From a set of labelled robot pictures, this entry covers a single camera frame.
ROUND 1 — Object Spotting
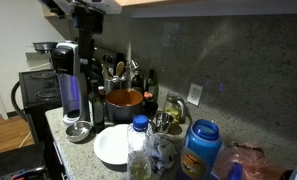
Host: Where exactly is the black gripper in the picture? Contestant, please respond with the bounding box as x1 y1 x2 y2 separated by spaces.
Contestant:
71 4 105 65

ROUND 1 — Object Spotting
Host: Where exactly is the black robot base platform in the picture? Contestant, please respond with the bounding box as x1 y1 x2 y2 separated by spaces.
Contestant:
0 142 47 180

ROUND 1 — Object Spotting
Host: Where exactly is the long wooden spatula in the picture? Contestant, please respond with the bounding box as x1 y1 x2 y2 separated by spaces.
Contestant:
100 63 111 80

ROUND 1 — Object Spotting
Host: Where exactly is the round wooden spoon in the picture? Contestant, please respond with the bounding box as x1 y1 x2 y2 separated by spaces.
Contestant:
115 61 126 78

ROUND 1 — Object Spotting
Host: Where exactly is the steel pan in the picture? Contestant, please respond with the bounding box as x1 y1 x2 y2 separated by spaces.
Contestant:
32 41 59 54

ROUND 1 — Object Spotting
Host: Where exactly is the steel utensil holder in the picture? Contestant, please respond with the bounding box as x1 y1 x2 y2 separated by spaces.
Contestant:
103 75 126 95

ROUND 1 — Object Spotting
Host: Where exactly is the small spice jar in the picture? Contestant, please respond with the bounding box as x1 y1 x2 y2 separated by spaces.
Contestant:
97 85 107 98

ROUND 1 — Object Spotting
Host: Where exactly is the dark glass bottle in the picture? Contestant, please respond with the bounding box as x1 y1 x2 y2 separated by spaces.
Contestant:
131 68 145 94

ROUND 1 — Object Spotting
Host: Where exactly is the black electric stove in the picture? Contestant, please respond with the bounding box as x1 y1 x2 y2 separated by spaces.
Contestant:
10 46 126 145

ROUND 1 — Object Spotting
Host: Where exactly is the dark olive oil bottle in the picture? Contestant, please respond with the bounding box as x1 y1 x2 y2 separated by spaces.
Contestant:
88 79 106 134

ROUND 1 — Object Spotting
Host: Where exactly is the green glass bottle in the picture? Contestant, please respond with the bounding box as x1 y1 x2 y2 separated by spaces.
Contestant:
145 68 160 104

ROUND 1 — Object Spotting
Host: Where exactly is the small jar with red lid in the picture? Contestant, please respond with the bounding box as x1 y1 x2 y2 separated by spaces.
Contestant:
143 91 159 116

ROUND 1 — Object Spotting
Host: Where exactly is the small steel bowl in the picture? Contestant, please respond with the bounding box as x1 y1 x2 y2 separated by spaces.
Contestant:
65 120 93 144

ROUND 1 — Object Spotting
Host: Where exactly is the white plate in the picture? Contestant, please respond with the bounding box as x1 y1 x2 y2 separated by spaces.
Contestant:
93 123 132 166

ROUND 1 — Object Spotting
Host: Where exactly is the steel cup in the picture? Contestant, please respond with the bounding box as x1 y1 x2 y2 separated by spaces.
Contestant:
153 110 175 135

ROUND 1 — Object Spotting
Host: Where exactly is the clear bottle with blue cap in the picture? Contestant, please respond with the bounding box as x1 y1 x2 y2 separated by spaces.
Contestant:
126 114 155 180

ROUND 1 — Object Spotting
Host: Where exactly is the crumpled white cloth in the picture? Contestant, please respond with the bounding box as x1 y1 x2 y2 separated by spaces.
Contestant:
147 133 178 172

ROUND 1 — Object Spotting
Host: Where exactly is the blue wide-mouth water bottle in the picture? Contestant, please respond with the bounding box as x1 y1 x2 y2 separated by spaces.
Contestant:
176 119 244 180

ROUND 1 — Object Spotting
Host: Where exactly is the metal wire whisk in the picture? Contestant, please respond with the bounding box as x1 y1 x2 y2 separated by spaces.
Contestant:
126 59 140 79

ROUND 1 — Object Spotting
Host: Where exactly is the glass jar with handle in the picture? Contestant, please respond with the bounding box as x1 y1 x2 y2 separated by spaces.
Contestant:
162 91 187 124

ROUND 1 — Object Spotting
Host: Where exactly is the white cable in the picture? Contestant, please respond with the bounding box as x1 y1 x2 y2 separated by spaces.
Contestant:
18 131 33 149

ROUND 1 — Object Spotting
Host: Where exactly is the white wall outlet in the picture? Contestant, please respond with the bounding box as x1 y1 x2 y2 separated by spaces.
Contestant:
186 82 204 108

